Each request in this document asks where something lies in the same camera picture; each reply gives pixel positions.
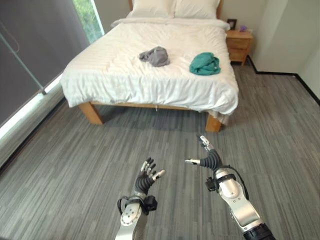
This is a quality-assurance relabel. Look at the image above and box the teal crumpled garment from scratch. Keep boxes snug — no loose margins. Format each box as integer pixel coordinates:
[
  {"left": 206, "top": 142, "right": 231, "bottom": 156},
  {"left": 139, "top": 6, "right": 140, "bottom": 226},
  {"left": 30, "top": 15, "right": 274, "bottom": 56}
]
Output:
[{"left": 188, "top": 51, "right": 222, "bottom": 76}]

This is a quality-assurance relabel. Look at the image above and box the wooden bed frame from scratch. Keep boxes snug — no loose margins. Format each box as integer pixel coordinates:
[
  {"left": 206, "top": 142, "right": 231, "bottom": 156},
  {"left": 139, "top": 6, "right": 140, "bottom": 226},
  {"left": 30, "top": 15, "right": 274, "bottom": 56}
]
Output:
[{"left": 77, "top": 0, "right": 223, "bottom": 133}]

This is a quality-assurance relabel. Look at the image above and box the dark picture frame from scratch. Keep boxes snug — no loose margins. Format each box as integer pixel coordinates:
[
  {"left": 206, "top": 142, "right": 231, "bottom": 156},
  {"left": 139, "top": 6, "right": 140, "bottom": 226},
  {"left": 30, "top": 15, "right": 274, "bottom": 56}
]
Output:
[{"left": 226, "top": 18, "right": 238, "bottom": 31}]

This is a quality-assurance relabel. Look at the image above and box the white duvet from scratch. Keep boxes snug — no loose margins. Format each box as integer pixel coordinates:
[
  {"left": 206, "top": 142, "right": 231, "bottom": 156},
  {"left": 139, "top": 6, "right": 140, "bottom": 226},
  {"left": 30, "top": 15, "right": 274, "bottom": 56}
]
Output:
[{"left": 59, "top": 17, "right": 239, "bottom": 116}]

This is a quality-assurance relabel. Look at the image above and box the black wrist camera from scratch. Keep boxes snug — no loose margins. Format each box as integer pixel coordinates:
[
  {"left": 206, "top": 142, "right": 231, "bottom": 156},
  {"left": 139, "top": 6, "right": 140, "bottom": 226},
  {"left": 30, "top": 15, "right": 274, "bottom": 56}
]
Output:
[
  {"left": 205, "top": 176, "right": 218, "bottom": 193},
  {"left": 144, "top": 195, "right": 158, "bottom": 212}
]

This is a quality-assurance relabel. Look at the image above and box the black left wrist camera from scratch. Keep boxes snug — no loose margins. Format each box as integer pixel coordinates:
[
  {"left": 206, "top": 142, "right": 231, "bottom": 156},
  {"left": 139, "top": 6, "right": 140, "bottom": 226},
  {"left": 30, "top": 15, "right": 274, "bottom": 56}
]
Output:
[{"left": 144, "top": 195, "right": 158, "bottom": 212}]

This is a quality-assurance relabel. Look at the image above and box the grey crumpled garment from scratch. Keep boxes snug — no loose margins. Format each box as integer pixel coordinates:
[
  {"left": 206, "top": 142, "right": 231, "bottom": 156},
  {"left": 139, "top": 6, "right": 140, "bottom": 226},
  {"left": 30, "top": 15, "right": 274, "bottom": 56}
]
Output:
[{"left": 138, "top": 46, "right": 171, "bottom": 68}]

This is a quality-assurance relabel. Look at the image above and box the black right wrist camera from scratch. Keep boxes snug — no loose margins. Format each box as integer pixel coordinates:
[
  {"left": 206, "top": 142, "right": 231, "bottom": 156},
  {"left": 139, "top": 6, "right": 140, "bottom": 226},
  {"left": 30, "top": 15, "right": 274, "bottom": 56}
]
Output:
[{"left": 205, "top": 176, "right": 218, "bottom": 193}]

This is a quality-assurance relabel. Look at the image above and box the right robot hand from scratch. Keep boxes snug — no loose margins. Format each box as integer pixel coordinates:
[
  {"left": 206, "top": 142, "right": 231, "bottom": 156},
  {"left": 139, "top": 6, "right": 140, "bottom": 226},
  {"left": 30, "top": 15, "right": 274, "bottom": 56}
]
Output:
[{"left": 184, "top": 134, "right": 224, "bottom": 174}]

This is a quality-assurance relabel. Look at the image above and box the wooden nightstand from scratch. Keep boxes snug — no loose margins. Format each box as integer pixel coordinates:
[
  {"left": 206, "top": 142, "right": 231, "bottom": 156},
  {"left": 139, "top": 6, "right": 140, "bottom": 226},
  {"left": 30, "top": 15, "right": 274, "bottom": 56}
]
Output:
[{"left": 225, "top": 29, "right": 254, "bottom": 67}]

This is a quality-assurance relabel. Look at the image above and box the blind pull cord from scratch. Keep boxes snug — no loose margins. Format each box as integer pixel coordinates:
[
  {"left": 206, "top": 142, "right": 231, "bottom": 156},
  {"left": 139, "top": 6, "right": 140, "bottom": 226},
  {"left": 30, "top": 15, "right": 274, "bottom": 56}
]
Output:
[{"left": 0, "top": 20, "right": 20, "bottom": 53}]

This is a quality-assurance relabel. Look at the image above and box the grey roller blind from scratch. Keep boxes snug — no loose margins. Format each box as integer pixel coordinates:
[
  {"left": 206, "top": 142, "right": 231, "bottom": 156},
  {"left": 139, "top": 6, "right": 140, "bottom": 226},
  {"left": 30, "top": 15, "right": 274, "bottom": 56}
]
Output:
[{"left": 0, "top": 0, "right": 89, "bottom": 129}]

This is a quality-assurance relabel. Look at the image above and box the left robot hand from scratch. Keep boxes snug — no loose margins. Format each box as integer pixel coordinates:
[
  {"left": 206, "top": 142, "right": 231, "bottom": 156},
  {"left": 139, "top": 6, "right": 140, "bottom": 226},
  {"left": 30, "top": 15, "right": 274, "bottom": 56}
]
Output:
[{"left": 134, "top": 157, "right": 166, "bottom": 198}]

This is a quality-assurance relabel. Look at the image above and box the white pillow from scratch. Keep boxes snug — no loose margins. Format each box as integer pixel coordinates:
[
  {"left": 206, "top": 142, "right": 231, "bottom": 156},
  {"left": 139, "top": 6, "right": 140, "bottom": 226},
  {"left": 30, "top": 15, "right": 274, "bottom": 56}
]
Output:
[
  {"left": 173, "top": 0, "right": 222, "bottom": 20},
  {"left": 126, "top": 0, "right": 177, "bottom": 19}
]

